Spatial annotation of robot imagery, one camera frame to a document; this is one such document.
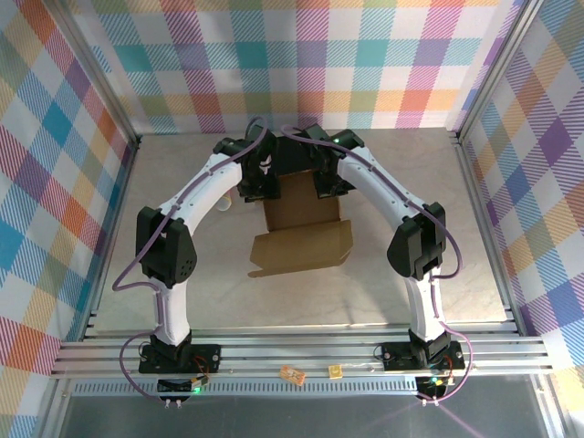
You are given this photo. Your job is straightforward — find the brown cardboard box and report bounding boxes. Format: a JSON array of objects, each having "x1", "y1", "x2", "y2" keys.
[{"x1": 247, "y1": 169, "x2": 355, "y2": 278}]

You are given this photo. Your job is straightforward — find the black hard case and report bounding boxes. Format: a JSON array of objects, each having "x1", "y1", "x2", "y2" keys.
[{"x1": 273, "y1": 135, "x2": 316, "y2": 177}]

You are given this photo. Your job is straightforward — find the orange paper tag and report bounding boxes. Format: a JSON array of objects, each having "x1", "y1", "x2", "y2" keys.
[{"x1": 278, "y1": 364, "x2": 307, "y2": 385}]

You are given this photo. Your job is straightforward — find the grey metal base panel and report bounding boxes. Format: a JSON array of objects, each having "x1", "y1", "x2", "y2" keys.
[{"x1": 38, "y1": 381, "x2": 571, "y2": 438}]

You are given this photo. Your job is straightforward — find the left aluminium side rail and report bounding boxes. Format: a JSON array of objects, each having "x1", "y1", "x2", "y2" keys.
[{"x1": 86, "y1": 136, "x2": 141, "y2": 341}]

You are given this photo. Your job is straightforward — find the aluminium side rail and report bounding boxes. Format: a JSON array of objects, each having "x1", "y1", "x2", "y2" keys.
[
  {"x1": 86, "y1": 136, "x2": 141, "y2": 341},
  {"x1": 454, "y1": 131, "x2": 521, "y2": 332}
]

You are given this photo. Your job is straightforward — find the right aluminium side rail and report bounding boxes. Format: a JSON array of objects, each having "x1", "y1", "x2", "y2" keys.
[{"x1": 454, "y1": 131, "x2": 521, "y2": 332}]

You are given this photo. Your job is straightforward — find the aluminium mounting rail beam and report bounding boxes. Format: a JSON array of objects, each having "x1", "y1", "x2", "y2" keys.
[{"x1": 48, "y1": 323, "x2": 556, "y2": 381}]

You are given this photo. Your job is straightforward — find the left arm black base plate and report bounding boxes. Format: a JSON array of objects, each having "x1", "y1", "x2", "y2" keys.
[{"x1": 138, "y1": 342, "x2": 223, "y2": 376}]

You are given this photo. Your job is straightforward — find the left aluminium corner post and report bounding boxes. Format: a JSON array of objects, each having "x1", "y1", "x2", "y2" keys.
[{"x1": 57, "y1": 0, "x2": 141, "y2": 147}]

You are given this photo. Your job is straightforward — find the aluminium corner post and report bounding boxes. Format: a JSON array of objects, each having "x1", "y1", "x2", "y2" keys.
[
  {"x1": 57, "y1": 0, "x2": 141, "y2": 147},
  {"x1": 454, "y1": 0, "x2": 537, "y2": 145}
]

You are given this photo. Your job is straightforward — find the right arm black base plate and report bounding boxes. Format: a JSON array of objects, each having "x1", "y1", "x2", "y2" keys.
[{"x1": 381, "y1": 339, "x2": 466, "y2": 373}]

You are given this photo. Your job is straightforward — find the right aluminium corner post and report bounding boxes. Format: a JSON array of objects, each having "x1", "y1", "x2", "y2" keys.
[{"x1": 454, "y1": 0, "x2": 537, "y2": 145}]

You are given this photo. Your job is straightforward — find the slotted metal cable tray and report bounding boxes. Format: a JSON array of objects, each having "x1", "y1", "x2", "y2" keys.
[{"x1": 72, "y1": 381, "x2": 425, "y2": 398}]

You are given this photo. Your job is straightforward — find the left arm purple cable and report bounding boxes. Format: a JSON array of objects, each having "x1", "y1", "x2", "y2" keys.
[{"x1": 112, "y1": 116, "x2": 270, "y2": 405}]

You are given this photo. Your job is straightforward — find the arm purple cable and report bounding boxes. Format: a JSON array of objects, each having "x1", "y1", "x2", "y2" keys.
[
  {"x1": 278, "y1": 123, "x2": 475, "y2": 405},
  {"x1": 112, "y1": 116, "x2": 270, "y2": 405}
]

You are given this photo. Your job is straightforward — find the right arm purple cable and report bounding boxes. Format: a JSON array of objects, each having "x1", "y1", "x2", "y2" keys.
[{"x1": 278, "y1": 123, "x2": 475, "y2": 405}]

